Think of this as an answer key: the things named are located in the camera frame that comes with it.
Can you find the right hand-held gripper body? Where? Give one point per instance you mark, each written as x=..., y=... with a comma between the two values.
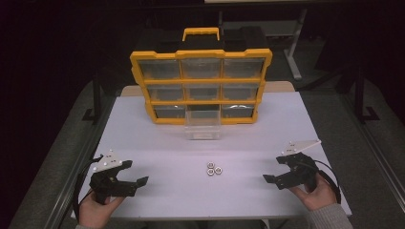
x=302, y=173

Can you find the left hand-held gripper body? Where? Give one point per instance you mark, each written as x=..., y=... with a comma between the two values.
x=103, y=184

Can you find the silver hex nut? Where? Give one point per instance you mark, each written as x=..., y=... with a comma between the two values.
x=218, y=170
x=210, y=164
x=210, y=172

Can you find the clear plastic drawer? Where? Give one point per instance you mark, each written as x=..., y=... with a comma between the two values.
x=202, y=129

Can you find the person's left hand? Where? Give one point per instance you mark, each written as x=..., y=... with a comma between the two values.
x=95, y=211

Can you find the person's right hand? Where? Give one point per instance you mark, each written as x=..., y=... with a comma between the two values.
x=318, y=198

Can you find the black metal stand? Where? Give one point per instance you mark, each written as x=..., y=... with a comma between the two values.
x=361, y=95
x=95, y=98

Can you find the yellow black organizer box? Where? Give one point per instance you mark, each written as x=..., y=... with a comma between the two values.
x=203, y=79

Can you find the aluminium rail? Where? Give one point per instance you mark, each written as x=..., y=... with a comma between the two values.
x=79, y=171
x=375, y=149

